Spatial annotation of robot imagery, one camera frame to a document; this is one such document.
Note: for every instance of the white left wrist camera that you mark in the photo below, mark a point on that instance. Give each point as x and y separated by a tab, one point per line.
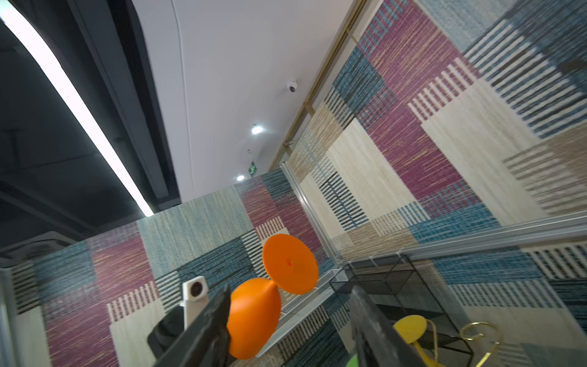
195	299

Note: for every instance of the gold wire wine glass rack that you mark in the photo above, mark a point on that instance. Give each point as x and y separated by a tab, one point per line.
469	333

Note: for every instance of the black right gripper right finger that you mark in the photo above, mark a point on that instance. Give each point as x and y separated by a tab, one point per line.
377	342

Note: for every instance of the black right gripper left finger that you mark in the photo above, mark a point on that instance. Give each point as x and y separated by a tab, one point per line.
206	341

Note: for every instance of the light orange plastic wine glass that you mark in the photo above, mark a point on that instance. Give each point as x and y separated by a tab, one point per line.
256	304

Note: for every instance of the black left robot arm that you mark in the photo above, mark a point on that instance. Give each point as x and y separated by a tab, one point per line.
166	332

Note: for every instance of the white dome security camera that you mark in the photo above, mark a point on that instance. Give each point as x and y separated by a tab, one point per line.
292	86

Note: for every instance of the yellow plastic wine glass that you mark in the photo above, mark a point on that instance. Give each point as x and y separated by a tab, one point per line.
411	329

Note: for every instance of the green plastic wine glass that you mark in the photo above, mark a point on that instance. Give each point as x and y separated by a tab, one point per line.
354	362

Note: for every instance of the black mesh shelf rack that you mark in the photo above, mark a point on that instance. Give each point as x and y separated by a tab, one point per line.
398	289

